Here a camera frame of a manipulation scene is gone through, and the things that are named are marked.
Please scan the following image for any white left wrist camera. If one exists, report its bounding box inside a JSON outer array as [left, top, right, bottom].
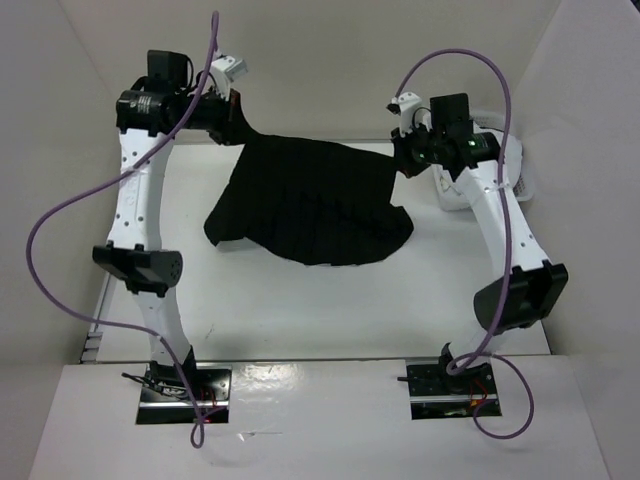
[[209, 55, 248, 100]]

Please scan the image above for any white skirt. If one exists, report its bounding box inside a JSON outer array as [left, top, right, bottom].
[[504, 134, 523, 187]]

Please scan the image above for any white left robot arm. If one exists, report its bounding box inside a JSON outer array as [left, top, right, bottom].
[[92, 50, 247, 400]]

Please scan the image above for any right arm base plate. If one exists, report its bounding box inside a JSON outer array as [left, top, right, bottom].
[[397, 358, 502, 420]]

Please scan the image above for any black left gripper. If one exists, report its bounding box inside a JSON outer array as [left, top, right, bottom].
[[175, 84, 258, 146]]

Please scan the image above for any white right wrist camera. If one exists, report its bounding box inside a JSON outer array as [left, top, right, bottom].
[[386, 92, 430, 137]]

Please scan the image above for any black skirt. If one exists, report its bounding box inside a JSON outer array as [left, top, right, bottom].
[[203, 113, 414, 266]]

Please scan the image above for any white plastic basket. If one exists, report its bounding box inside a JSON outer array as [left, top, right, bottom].
[[431, 109, 534, 211]]

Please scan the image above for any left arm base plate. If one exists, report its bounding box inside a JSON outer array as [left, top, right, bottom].
[[131, 365, 232, 425]]

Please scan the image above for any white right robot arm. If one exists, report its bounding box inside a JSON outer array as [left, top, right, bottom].
[[387, 92, 569, 396]]

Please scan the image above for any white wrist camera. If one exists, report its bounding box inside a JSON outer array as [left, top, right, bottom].
[[386, 92, 430, 137], [209, 55, 248, 100]]

